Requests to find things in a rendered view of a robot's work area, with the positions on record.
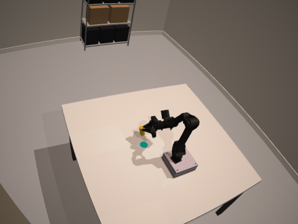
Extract yellow cylinder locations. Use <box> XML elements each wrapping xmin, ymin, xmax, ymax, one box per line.
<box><xmin>139</xmin><ymin>126</ymin><xmax>145</xmax><ymax>136</ymax></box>

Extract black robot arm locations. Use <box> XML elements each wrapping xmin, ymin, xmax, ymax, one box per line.
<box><xmin>151</xmin><ymin>110</ymin><xmax>200</xmax><ymax>164</ymax></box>

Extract cyan flat circle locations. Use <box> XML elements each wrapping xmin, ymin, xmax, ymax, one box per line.
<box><xmin>140</xmin><ymin>141</ymin><xmax>148</xmax><ymax>148</ymax></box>

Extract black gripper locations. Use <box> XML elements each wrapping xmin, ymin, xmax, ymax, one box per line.
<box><xmin>142</xmin><ymin>120</ymin><xmax>164</xmax><ymax>138</ymax></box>

